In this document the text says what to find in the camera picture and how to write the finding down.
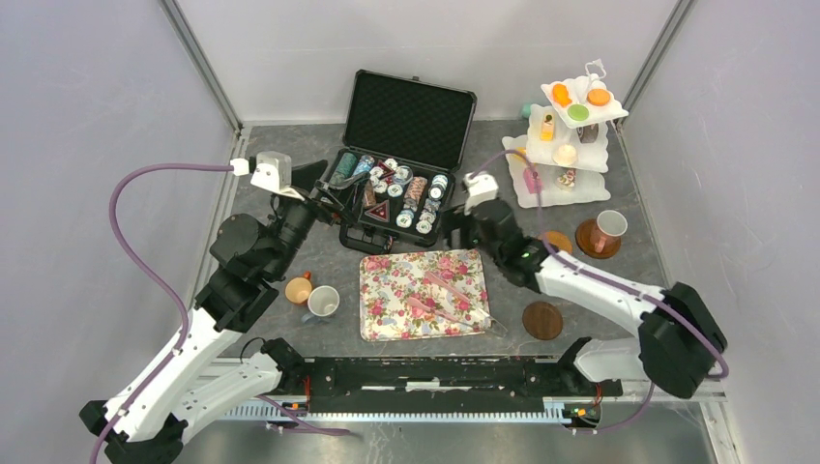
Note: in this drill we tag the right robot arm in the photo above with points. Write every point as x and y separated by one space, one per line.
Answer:
674 340

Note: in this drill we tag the red triangle dealer button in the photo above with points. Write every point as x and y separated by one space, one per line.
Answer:
380 212

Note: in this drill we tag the green round macaron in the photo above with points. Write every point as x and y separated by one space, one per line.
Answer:
578 112

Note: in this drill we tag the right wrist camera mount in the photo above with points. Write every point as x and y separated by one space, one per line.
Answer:
480 187

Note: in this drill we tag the pink-handled metal tongs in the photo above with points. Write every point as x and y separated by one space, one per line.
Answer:
443 300

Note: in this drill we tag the pink strawberry cake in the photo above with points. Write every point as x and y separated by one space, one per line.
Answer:
532 180

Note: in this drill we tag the green cylindrical object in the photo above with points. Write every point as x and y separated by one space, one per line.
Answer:
525 111

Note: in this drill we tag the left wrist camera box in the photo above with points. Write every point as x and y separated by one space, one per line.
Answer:
272 173

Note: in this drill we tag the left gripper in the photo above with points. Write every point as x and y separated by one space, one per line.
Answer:
344 195

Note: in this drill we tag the sprinkled strawberry cake slice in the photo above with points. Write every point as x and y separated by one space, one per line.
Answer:
566 181

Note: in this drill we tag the orange pastry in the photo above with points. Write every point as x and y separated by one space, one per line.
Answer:
561 95

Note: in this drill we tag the floral serving tray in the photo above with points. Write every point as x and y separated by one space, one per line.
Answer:
386 281

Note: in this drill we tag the cream round pudding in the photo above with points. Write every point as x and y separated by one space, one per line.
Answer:
565 155

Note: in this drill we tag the light orange wooden coaster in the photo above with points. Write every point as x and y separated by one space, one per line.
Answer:
559 241

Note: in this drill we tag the black poker chip case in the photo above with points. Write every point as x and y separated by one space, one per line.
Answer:
410 136

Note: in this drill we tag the grey white mug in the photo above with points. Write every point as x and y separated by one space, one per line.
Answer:
322 304

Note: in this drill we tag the pink mug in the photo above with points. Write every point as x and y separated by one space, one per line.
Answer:
609 226

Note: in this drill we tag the dark brown wooden coaster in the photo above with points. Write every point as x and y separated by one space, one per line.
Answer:
542 320

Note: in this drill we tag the yellow round biscuit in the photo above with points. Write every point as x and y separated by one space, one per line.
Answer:
598 97

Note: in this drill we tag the medium brown wooden coaster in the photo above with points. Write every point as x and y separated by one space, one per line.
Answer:
582 238

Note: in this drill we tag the yellow cake with green fruit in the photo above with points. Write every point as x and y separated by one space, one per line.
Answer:
547 132

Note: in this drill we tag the orange mug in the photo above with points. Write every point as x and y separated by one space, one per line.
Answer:
298 289

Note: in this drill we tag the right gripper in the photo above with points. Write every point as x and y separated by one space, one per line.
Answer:
454 218

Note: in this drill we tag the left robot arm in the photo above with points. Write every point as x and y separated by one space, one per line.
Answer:
157 413

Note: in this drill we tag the yellow kiwi cake slice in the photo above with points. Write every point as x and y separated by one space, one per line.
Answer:
520 154

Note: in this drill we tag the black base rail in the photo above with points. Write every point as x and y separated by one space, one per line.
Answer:
447 385

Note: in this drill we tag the chocolate cake slice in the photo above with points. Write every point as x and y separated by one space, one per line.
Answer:
588 134

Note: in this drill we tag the white three-tier cake stand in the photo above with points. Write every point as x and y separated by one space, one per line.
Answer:
592 161

